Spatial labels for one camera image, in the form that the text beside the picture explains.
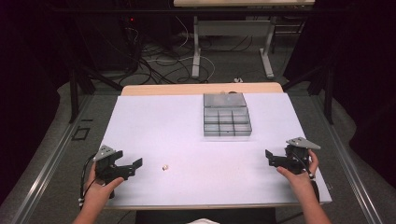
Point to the black equipment with red light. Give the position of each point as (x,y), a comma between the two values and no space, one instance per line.
(127,34)

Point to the person's dark clothing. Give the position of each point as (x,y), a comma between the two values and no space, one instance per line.
(205,215)

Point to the wooden table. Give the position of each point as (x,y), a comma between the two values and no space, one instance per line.
(174,89)

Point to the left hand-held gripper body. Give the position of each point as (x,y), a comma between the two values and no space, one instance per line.
(106,161)

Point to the white-legged desk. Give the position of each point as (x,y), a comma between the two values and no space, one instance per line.
(233,28)

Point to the black metal stand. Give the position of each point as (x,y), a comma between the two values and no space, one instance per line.
(323,84)
(77,87)

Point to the grey clear compartment box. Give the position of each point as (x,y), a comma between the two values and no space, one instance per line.
(226,115)

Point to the white cloth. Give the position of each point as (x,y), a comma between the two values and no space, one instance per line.
(203,221)

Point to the person's right hand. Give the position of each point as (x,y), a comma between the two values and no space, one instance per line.
(299,177)

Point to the small white floor plug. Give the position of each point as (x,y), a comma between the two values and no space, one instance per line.
(238,80)

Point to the small beige piece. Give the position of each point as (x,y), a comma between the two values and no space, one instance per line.
(166,167)

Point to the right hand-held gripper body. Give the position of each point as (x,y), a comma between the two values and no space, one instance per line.
(298,155)

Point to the white table mat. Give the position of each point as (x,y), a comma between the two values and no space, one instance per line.
(193,149)

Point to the person's left hand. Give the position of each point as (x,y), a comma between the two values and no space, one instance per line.
(99,188)

